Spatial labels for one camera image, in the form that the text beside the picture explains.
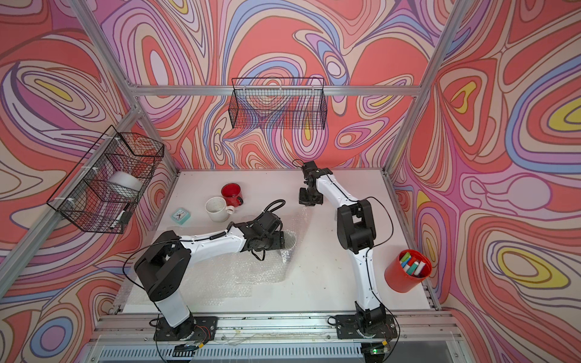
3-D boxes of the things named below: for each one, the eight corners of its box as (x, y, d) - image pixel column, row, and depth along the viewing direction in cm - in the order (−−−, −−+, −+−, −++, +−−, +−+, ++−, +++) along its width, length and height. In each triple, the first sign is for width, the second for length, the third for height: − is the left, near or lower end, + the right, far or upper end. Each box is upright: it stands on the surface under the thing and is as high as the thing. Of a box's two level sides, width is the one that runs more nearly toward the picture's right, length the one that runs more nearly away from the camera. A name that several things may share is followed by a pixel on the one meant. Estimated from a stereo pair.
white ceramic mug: (205, 214, 103) (200, 204, 97) (220, 202, 107) (216, 193, 101) (221, 228, 98) (216, 218, 92) (236, 215, 102) (232, 206, 97)
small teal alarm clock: (171, 219, 103) (168, 215, 101) (181, 209, 106) (179, 206, 104) (181, 225, 101) (179, 222, 99) (192, 216, 104) (190, 212, 102)
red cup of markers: (388, 292, 83) (402, 279, 72) (381, 264, 89) (392, 249, 79) (420, 292, 83) (438, 279, 72) (410, 264, 89) (426, 249, 79)
